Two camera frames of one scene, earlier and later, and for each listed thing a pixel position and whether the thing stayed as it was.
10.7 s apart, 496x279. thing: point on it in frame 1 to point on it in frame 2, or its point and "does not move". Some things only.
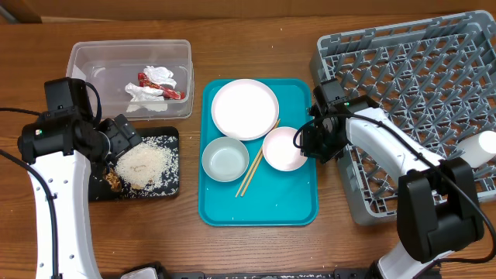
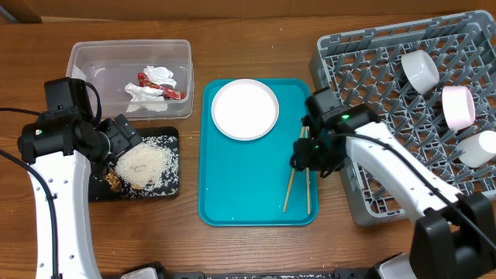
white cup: x=479 y=148 does not move
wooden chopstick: x=275 y=125 to x=292 y=176
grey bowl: x=225 y=159 to x=420 y=70
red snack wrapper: x=167 y=92 does not move
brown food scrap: x=113 y=180 does not move
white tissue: x=160 y=75 does not move
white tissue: x=145 y=98 does not move
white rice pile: x=151 y=167 does not move
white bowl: x=280 y=151 to x=459 y=106
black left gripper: x=124 y=136 does not move
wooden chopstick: x=256 y=167 to x=307 y=169
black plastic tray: x=149 y=170 does not move
